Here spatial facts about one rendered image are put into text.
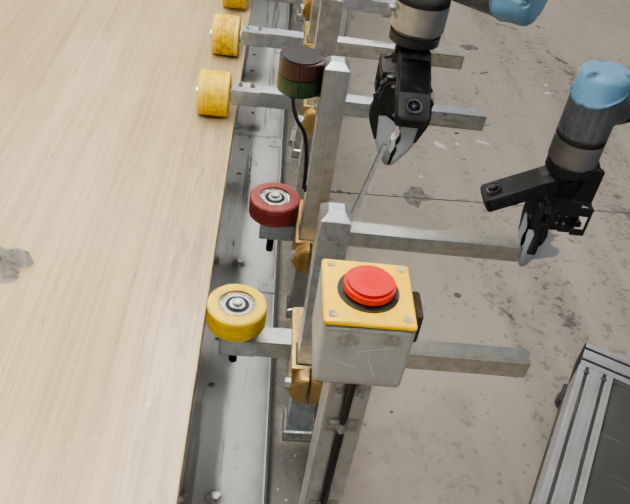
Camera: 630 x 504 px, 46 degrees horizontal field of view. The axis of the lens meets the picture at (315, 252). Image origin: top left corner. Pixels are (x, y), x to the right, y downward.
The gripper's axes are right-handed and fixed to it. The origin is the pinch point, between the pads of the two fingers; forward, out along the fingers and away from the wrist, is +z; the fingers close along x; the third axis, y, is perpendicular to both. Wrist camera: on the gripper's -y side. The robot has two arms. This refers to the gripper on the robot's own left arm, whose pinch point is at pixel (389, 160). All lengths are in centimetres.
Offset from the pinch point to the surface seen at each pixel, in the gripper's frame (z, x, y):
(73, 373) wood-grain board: 9, 39, -39
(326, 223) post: -10.4, 11.8, -31.1
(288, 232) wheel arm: 14.3, 14.1, -2.1
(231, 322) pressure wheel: 8.6, 21.4, -29.0
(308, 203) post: 5.2, 11.9, -6.1
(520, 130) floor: 100, -95, 195
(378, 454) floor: 99, -18, 17
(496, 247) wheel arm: 13.5, -20.4, -1.8
